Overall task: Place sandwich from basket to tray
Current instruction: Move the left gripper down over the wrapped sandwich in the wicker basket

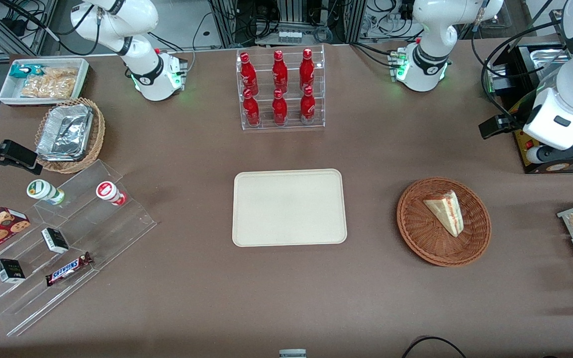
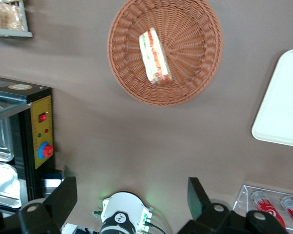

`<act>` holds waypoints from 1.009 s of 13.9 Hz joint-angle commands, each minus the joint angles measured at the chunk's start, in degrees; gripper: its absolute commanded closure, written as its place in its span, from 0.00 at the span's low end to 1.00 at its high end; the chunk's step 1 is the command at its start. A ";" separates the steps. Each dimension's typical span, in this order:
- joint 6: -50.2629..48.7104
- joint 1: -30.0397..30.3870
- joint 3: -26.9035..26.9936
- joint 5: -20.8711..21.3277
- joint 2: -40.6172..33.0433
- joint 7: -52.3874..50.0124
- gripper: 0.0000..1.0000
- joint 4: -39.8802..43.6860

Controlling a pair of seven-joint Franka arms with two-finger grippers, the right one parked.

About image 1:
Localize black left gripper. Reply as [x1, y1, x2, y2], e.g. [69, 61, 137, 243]
[479, 115, 525, 139]

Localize large brown wicker basket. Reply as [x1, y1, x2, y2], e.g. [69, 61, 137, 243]
[396, 177, 492, 268]

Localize steel warmer pan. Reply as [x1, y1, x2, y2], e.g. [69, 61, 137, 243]
[533, 47, 568, 80]

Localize red lid yogurt cup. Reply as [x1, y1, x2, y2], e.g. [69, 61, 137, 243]
[95, 181, 128, 206]

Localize green lid yogurt cup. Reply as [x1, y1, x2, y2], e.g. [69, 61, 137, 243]
[26, 179, 66, 206]

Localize beige rectangular tray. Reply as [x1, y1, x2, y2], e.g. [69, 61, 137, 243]
[232, 169, 348, 248]

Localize clear acrylic stepped display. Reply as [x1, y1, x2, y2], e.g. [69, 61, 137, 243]
[0, 159, 158, 338]

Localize small tan wicker basket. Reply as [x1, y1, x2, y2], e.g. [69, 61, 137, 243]
[34, 97, 106, 174]

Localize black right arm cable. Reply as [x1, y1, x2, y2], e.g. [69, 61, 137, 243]
[0, 0, 103, 56]

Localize aluminium frame rack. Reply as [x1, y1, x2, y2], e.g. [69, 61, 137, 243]
[209, 0, 367, 48]

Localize white rectangular snack bin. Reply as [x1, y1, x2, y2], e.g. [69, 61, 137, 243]
[0, 58, 90, 107]

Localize black floor cable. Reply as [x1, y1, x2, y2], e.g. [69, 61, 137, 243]
[401, 336, 468, 358]

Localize snickers chocolate bar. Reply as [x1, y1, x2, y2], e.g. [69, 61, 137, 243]
[45, 252, 94, 287]

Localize black food warmer machine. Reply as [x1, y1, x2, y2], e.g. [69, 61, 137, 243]
[483, 40, 573, 175]

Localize clear acrylic bottle rack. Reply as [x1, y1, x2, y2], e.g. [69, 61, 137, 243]
[236, 45, 326, 131]

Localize small black carton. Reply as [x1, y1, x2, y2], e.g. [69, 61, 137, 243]
[41, 227, 70, 255]
[0, 258, 26, 284]

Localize triangular layered sandwich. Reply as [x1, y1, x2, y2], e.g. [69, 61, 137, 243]
[423, 190, 465, 237]

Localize stacked foil containers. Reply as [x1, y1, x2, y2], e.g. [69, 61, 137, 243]
[36, 103, 94, 162]

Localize teal snack packet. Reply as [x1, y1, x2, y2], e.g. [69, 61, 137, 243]
[9, 64, 46, 79]

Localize clear bag of crackers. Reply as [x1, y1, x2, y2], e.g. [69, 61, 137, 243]
[20, 75, 76, 99]
[40, 67, 79, 83]

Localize red cola bottle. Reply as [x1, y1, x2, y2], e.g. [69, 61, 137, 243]
[243, 89, 261, 126]
[300, 86, 316, 124]
[273, 50, 288, 93]
[240, 52, 258, 95]
[300, 48, 315, 92]
[272, 89, 288, 126]

